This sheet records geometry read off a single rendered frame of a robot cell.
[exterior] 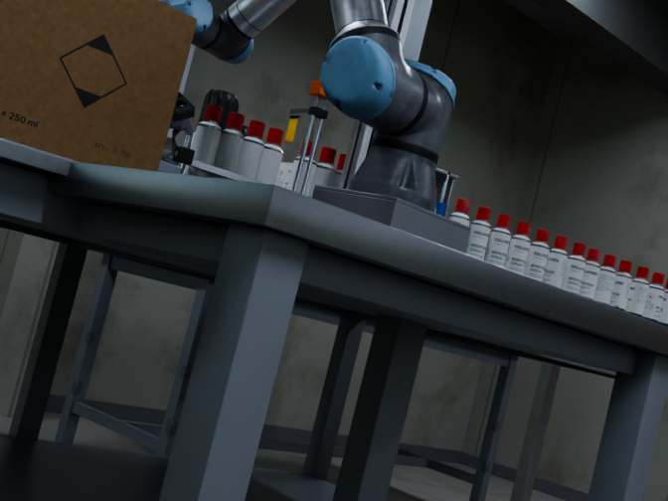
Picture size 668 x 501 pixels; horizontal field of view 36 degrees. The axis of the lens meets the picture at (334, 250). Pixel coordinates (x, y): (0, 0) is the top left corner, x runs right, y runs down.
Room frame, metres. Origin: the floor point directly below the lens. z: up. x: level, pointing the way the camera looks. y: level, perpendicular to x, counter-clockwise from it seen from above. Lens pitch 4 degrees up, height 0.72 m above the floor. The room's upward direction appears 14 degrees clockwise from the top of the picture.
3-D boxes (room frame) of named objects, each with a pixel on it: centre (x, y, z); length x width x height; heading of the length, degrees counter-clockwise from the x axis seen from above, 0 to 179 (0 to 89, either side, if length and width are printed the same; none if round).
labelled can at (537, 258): (2.66, -0.52, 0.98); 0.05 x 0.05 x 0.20
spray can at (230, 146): (2.08, 0.26, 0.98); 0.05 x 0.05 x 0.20
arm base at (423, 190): (1.71, -0.07, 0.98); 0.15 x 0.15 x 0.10
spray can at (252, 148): (2.12, 0.22, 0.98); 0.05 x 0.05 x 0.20
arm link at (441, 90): (1.70, -0.07, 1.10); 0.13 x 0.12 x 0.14; 143
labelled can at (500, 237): (2.57, -0.40, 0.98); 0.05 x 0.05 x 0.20
